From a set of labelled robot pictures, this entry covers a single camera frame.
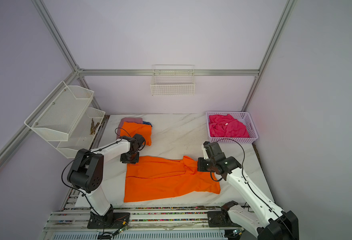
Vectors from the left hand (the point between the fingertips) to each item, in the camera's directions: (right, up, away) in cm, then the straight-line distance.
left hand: (128, 163), depth 91 cm
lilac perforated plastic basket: (+82, +30, +23) cm, 91 cm away
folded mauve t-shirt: (-7, +28, +18) cm, 34 cm away
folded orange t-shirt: (-2, +21, +8) cm, 23 cm away
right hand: (+43, +1, -12) cm, 45 cm away
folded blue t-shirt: (+7, +25, +20) cm, 33 cm away
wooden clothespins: (-24, +22, +4) cm, 33 cm away
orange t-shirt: (+17, -8, -5) cm, 19 cm away
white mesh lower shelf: (-30, +17, +2) cm, 34 cm away
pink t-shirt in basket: (+63, +24, +19) cm, 70 cm away
